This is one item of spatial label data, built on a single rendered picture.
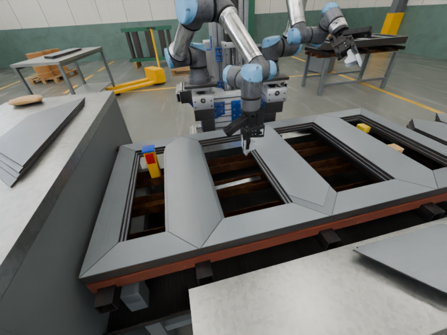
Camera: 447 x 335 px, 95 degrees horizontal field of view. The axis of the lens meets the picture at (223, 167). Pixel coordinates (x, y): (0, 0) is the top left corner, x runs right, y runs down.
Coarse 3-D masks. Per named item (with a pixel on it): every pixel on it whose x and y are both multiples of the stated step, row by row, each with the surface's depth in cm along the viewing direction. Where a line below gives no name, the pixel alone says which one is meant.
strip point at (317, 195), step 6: (324, 186) 80; (300, 192) 78; (306, 192) 78; (312, 192) 77; (318, 192) 77; (324, 192) 77; (300, 198) 75; (306, 198) 75; (312, 198) 75; (318, 198) 75; (324, 198) 75; (318, 204) 73; (324, 204) 72
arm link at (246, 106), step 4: (244, 100) 75; (256, 100) 74; (260, 100) 76; (244, 104) 76; (248, 104) 75; (252, 104) 75; (256, 104) 75; (260, 104) 77; (244, 108) 76; (248, 108) 76; (252, 108) 75; (256, 108) 76
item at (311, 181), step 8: (304, 176) 85; (312, 176) 85; (320, 176) 85; (288, 184) 82; (296, 184) 81; (304, 184) 81; (312, 184) 81; (320, 184) 81; (328, 184) 80; (288, 192) 78
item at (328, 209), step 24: (360, 120) 130; (216, 144) 116; (336, 144) 108; (408, 144) 104; (264, 168) 94; (216, 192) 83; (336, 192) 77; (432, 192) 76; (336, 216) 69; (120, 240) 66; (240, 240) 64; (144, 264) 59
